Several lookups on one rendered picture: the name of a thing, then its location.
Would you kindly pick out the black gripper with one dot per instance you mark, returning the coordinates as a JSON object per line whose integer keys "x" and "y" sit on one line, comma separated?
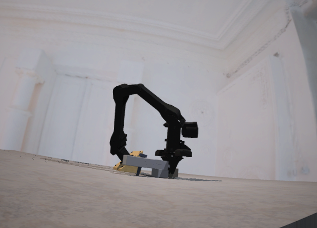
{"x": 172, "y": 153}

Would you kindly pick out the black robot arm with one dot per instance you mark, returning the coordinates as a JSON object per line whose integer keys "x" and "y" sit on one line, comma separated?
{"x": 168, "y": 112}

